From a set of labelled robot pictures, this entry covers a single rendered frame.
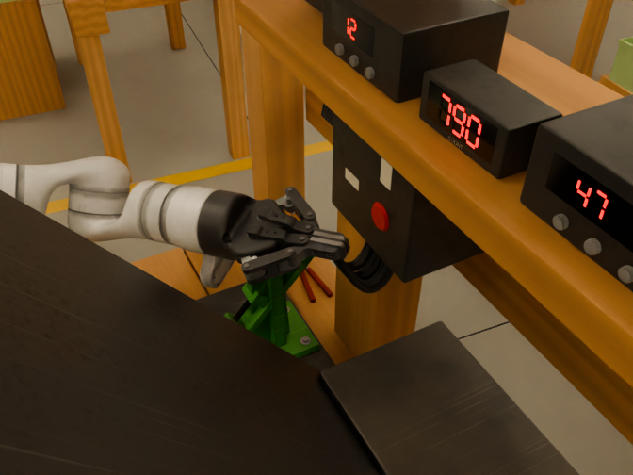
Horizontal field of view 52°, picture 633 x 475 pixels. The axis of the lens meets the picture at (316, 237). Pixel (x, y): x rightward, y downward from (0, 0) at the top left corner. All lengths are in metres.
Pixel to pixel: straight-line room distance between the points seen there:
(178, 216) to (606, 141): 0.44
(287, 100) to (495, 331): 1.51
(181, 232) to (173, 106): 3.20
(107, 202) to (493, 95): 0.46
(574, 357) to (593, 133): 0.42
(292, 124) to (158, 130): 2.39
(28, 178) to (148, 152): 2.72
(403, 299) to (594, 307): 0.65
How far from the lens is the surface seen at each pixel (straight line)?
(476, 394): 0.79
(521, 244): 0.52
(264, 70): 1.26
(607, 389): 0.86
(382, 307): 1.10
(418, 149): 0.61
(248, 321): 1.19
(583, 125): 0.53
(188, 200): 0.73
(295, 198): 0.72
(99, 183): 0.81
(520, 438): 0.77
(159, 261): 1.49
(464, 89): 0.61
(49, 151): 3.69
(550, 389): 2.45
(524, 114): 0.58
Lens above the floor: 1.87
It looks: 41 degrees down
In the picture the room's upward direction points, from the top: straight up
